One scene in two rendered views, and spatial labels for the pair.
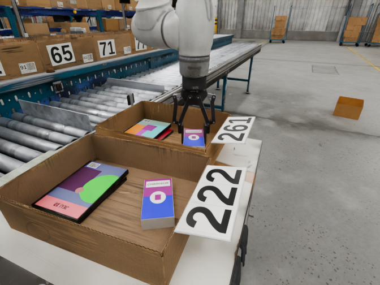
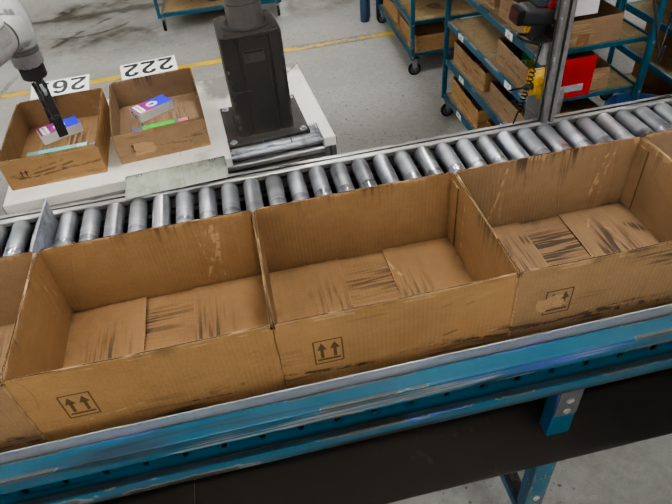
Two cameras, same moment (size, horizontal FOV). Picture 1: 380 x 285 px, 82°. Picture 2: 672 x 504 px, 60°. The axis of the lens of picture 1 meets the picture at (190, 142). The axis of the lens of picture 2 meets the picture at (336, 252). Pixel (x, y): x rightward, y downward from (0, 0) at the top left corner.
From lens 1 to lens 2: 2.21 m
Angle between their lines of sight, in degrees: 91
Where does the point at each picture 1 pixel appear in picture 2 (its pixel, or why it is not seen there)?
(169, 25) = (19, 26)
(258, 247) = not seen: hidden behind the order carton
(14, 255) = (220, 130)
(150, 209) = (162, 101)
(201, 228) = (172, 62)
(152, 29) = (12, 39)
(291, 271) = not seen: hidden behind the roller
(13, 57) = not seen: outside the picture
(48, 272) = (217, 117)
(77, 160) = (140, 146)
